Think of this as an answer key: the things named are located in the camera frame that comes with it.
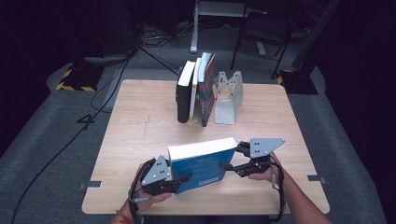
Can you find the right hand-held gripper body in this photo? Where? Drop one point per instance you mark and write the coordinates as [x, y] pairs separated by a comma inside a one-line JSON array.
[[263, 147]]

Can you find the thick blue book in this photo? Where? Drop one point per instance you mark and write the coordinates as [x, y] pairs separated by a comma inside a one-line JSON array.
[[202, 168]]

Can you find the black yellow striped stand base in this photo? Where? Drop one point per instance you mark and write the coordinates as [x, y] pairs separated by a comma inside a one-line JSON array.
[[77, 79], [299, 82]]

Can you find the grey expandable metal bookend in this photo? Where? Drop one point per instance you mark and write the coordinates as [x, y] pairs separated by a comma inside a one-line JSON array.
[[229, 109]]

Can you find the colourful illustrated cover book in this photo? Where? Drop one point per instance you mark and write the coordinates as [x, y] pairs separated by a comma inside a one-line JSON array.
[[207, 99]]

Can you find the person's left hand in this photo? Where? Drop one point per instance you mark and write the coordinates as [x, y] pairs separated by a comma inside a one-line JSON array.
[[146, 202]]

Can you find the grey metal desk frame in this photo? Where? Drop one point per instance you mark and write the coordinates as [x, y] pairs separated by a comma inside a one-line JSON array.
[[194, 34]]

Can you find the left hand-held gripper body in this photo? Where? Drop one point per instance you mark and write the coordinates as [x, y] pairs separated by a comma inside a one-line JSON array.
[[157, 175]]

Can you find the dark equipment cabinet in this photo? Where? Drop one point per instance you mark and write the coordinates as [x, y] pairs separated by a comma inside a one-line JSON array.
[[106, 28]]

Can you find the dark slanted stand post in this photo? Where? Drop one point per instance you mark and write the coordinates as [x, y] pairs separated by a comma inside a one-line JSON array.
[[311, 40]]

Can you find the person's right hand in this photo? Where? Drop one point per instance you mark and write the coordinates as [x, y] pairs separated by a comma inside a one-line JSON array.
[[275, 175]]

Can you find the black metal chair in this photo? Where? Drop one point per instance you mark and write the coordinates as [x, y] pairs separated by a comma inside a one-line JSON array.
[[264, 29]]

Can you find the black book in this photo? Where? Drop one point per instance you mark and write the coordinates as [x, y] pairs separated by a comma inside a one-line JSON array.
[[183, 96]]

